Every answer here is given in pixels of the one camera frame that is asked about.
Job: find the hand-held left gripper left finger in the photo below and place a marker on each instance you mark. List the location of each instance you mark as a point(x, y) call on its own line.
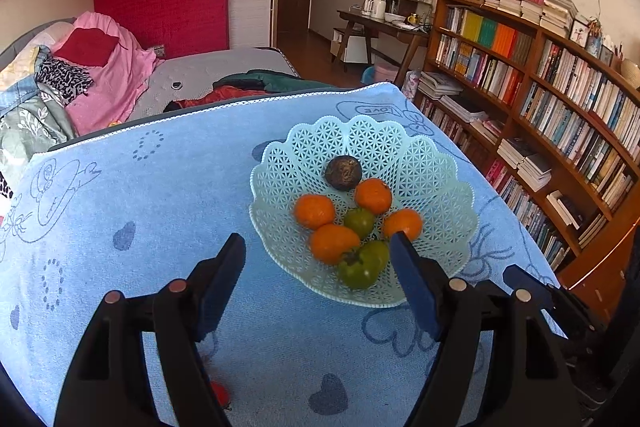
point(222, 292)

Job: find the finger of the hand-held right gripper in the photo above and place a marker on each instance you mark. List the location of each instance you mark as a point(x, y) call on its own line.
point(565, 312)

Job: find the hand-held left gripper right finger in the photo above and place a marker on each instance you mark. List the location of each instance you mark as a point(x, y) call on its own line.
point(415, 287)

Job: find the large green tomato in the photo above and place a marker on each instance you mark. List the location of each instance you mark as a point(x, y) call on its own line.
point(364, 264)

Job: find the orange mandarin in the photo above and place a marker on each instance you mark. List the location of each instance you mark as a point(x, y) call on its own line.
point(404, 223)
point(314, 211)
point(334, 243)
point(372, 195)

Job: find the small green tomato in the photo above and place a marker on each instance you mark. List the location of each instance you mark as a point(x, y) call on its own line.
point(359, 222)

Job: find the dark brown passion fruit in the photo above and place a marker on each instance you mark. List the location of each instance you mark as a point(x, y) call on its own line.
point(343, 173)

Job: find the light blue plastic basket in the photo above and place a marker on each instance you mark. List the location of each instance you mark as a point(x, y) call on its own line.
point(400, 147)

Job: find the wooden bookshelf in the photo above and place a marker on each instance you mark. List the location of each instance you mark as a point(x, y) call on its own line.
point(595, 269)

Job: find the red tomato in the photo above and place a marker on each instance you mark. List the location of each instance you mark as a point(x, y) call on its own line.
point(220, 394)

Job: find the blue printed towel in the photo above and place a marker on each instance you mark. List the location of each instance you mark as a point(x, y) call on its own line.
point(150, 207)

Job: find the red cloth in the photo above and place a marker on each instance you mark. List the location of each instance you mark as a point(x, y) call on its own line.
point(220, 97)

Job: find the grey bed sheet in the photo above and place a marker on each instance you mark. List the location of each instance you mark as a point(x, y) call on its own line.
point(200, 77)

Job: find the pink plastic bin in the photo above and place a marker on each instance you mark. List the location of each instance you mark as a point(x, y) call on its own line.
point(385, 71)

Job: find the dark green cloth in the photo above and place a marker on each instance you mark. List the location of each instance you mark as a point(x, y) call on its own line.
point(280, 79)

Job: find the pink cloth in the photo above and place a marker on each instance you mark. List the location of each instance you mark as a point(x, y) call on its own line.
point(115, 77)

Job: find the leopard print cloth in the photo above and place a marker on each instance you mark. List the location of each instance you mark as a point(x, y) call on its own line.
point(4, 189)
point(62, 79)

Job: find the floral grey quilt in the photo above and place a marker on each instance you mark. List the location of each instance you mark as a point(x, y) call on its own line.
point(30, 127)

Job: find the rows of upright books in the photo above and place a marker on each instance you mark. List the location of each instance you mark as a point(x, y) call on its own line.
point(500, 42)

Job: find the wooden desk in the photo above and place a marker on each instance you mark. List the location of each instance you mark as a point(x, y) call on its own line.
point(370, 21)

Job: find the small framed photo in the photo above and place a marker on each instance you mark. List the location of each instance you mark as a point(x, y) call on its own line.
point(580, 32)

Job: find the white thermos jug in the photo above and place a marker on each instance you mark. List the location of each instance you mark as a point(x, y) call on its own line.
point(380, 6)

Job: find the denim cloth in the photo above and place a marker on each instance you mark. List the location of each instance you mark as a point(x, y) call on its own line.
point(20, 92)

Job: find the white kettle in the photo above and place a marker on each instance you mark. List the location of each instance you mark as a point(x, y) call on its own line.
point(368, 6)

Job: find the stacks of flat books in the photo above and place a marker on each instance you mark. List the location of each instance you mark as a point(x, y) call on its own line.
point(525, 4)

